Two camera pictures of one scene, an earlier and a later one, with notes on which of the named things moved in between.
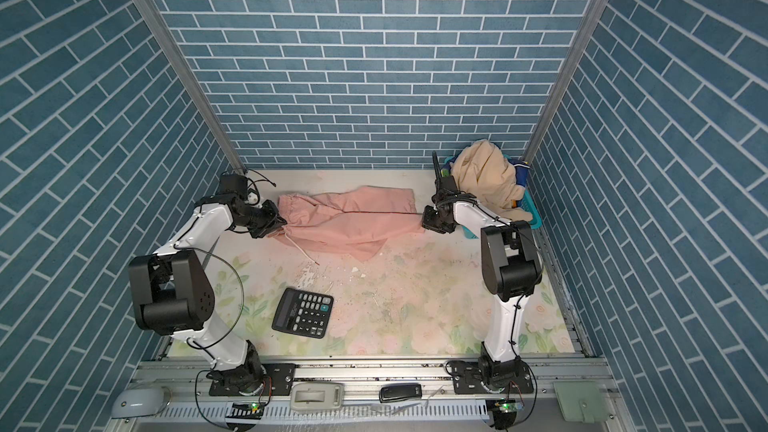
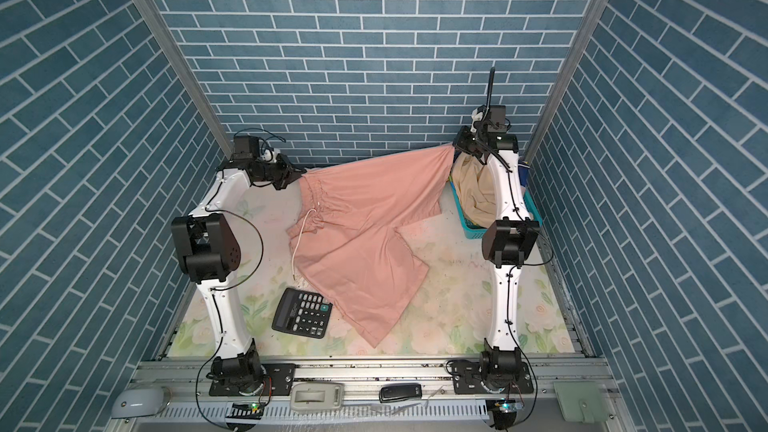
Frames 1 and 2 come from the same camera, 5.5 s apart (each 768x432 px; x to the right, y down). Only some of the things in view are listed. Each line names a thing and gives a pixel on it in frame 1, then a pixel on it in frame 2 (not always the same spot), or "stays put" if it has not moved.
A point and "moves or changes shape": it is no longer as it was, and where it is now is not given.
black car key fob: (399, 391) stays put
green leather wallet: (582, 401) stays put
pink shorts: (353, 222) moves or changes shape
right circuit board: (504, 409) stays put
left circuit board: (246, 410) stays put
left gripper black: (272, 221) to (285, 174)
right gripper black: (427, 221) to (461, 141)
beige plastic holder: (316, 396) stays put
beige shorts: (485, 173) stays put
